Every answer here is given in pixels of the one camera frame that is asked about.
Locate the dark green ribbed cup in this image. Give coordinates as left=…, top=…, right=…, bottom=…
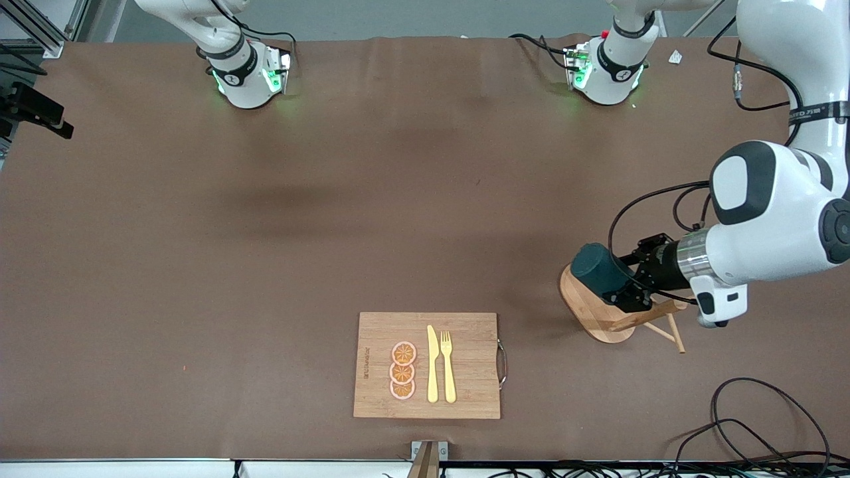
left=570, top=243, right=638, bottom=301

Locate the wooden mug tree stand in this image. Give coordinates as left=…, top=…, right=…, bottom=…
left=559, top=264, right=689, bottom=354

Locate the bamboo cutting board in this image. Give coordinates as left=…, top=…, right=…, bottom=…
left=353, top=312, right=509, bottom=420

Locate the yellow plastic fork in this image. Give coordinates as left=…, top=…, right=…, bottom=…
left=440, top=330, right=458, bottom=404

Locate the yellow plastic knife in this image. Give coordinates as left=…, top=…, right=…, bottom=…
left=426, top=325, right=440, bottom=404

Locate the brown table cover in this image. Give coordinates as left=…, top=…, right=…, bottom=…
left=0, top=35, right=850, bottom=462

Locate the aluminium frame profile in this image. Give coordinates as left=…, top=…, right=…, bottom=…
left=0, top=0, right=87, bottom=59

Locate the black looped cable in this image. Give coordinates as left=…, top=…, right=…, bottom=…
left=667, top=377, right=832, bottom=478

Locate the black left base cable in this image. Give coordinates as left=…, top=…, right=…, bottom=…
left=509, top=32, right=575, bottom=70

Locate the black base cable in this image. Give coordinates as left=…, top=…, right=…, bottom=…
left=509, top=32, right=575, bottom=70
left=212, top=0, right=298, bottom=67

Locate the black right base cable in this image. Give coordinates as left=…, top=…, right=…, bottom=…
left=212, top=0, right=298, bottom=67

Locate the metal table edge bracket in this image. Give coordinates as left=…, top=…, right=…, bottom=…
left=410, top=440, right=449, bottom=478

